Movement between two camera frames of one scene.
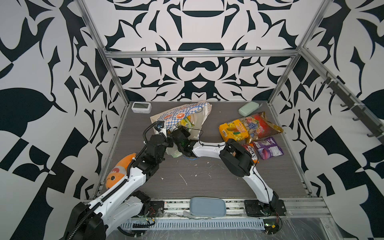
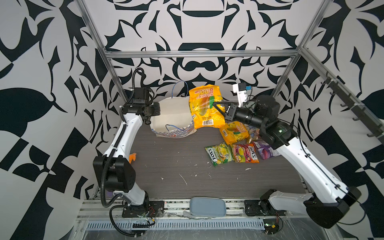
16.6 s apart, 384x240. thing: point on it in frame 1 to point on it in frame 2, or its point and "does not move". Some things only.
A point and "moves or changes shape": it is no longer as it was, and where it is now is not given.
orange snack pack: x=251 y=149 does not move
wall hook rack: x=361 y=113 does not move
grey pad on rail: x=207 y=207 does not move
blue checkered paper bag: x=193 y=118 moves or changes shape
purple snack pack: x=268 y=148 does not move
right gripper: x=184 y=131 to x=234 y=112
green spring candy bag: x=186 y=122 moves or changes shape
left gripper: x=168 y=140 to x=156 y=111
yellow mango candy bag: x=234 y=129 does not move
